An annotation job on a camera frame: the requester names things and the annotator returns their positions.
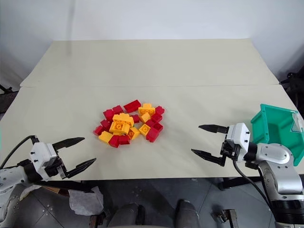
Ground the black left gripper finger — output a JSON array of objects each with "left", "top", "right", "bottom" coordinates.
[
  {"left": 52, "top": 137, "right": 86, "bottom": 153},
  {"left": 66, "top": 158, "right": 97, "bottom": 179}
]

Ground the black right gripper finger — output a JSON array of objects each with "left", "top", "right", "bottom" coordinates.
[
  {"left": 198, "top": 123, "right": 229, "bottom": 135},
  {"left": 190, "top": 148, "right": 227, "bottom": 167}
]

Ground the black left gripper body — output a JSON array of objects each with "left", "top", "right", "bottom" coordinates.
[{"left": 44, "top": 149, "right": 70, "bottom": 180}]

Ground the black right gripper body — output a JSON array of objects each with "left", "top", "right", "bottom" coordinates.
[{"left": 220, "top": 140, "right": 239, "bottom": 164}]

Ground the white crumpled plastic bag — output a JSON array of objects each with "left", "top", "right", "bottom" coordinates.
[{"left": 68, "top": 186, "right": 105, "bottom": 216}]

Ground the green plastic bin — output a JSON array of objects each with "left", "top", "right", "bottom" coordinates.
[{"left": 250, "top": 103, "right": 304, "bottom": 167}]

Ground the dark rounded shape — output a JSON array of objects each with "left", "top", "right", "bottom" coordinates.
[{"left": 175, "top": 199, "right": 200, "bottom": 228}]

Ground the black equipment stand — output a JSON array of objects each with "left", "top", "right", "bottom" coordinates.
[{"left": 0, "top": 83, "right": 14, "bottom": 112}]

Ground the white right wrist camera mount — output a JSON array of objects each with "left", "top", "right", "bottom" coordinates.
[{"left": 225, "top": 122, "right": 251, "bottom": 162}]

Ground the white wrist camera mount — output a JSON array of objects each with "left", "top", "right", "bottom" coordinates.
[
  {"left": 29, "top": 142, "right": 58, "bottom": 171},
  {"left": 225, "top": 122, "right": 251, "bottom": 162}
]

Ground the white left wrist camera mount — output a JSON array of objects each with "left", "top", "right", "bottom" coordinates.
[{"left": 29, "top": 142, "right": 58, "bottom": 171}]

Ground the black table frame bar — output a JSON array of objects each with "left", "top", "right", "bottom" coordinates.
[
  {"left": 219, "top": 176, "right": 263, "bottom": 191},
  {"left": 33, "top": 180, "right": 96, "bottom": 193}
]

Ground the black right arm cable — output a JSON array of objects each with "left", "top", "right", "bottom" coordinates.
[{"left": 232, "top": 160, "right": 277, "bottom": 211}]

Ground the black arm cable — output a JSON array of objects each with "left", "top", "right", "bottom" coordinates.
[
  {"left": 232, "top": 160, "right": 277, "bottom": 211},
  {"left": 0, "top": 135, "right": 38, "bottom": 168}
]

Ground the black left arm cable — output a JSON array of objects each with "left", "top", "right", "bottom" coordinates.
[{"left": 0, "top": 135, "right": 38, "bottom": 168}]

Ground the black metal bracket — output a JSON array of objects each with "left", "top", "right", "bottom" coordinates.
[{"left": 212, "top": 208, "right": 238, "bottom": 228}]

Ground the black equipment frame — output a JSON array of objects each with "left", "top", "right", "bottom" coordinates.
[{"left": 279, "top": 48, "right": 304, "bottom": 105}]

